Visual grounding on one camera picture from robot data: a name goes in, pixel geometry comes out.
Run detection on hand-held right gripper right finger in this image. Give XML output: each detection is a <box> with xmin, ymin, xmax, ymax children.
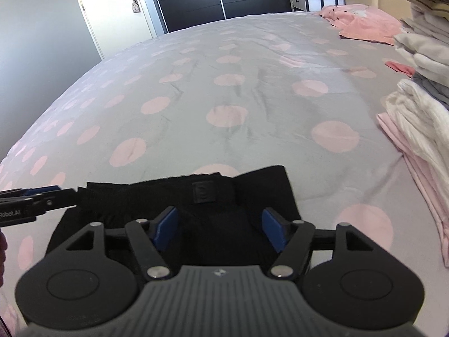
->
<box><xmin>261</xmin><ymin>208</ymin><xmax>371</xmax><ymax>281</ymax></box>

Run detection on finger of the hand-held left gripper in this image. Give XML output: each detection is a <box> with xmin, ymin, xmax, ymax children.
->
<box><xmin>0</xmin><ymin>185</ymin><xmax>61</xmax><ymax>199</ymax></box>
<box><xmin>33</xmin><ymin>188</ymin><xmax>78</xmax><ymax>215</ymax></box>

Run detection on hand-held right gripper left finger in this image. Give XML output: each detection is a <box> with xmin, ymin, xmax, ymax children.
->
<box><xmin>65</xmin><ymin>206</ymin><xmax>179</xmax><ymax>281</ymax></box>

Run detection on black shorts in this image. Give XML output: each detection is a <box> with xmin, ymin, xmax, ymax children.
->
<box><xmin>45</xmin><ymin>164</ymin><xmax>302</xmax><ymax>271</ymax></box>

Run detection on pink polka dot bed sheet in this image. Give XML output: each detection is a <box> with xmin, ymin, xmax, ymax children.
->
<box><xmin>0</xmin><ymin>9</ymin><xmax>449</xmax><ymax>325</ymax></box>

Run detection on pale pink folded garment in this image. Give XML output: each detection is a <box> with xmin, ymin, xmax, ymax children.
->
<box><xmin>376</xmin><ymin>111</ymin><xmax>449</xmax><ymax>258</ymax></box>

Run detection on white fluffy garment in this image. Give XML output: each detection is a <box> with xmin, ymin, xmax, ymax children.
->
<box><xmin>385</xmin><ymin>78</ymin><xmax>449</xmax><ymax>192</ymax></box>

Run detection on white door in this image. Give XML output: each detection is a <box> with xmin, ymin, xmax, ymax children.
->
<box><xmin>68</xmin><ymin>0</ymin><xmax>158</xmax><ymax>61</ymax></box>

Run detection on small red cloth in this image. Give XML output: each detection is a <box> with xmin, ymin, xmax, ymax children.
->
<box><xmin>385</xmin><ymin>61</ymin><xmax>417</xmax><ymax>78</ymax></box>

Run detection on grey folded garment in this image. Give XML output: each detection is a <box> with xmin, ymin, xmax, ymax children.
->
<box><xmin>411</xmin><ymin>72</ymin><xmax>449</xmax><ymax>108</ymax></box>

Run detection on pink printed pillow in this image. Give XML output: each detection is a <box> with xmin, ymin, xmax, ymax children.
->
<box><xmin>319</xmin><ymin>3</ymin><xmax>403</xmax><ymax>45</ymax></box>

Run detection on white nightstand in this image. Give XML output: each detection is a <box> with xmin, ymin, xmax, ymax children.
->
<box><xmin>291</xmin><ymin>0</ymin><xmax>346</xmax><ymax>13</ymax></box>

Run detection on white folded garment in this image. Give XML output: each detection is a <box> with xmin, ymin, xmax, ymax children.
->
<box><xmin>393</xmin><ymin>4</ymin><xmax>449</xmax><ymax>79</ymax></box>

